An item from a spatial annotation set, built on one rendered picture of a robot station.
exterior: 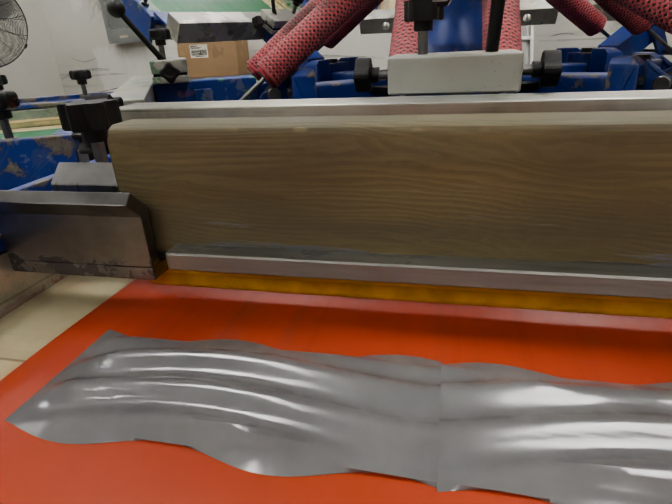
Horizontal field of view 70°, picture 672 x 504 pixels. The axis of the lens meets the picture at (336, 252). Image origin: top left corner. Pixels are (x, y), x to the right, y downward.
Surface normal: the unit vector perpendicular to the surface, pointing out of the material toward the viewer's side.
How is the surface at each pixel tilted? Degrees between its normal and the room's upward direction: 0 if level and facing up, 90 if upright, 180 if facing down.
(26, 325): 0
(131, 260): 90
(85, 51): 90
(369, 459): 5
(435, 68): 90
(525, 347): 0
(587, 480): 40
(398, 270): 90
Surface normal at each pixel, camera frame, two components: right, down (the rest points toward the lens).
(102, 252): -0.21, 0.41
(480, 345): -0.05, -0.91
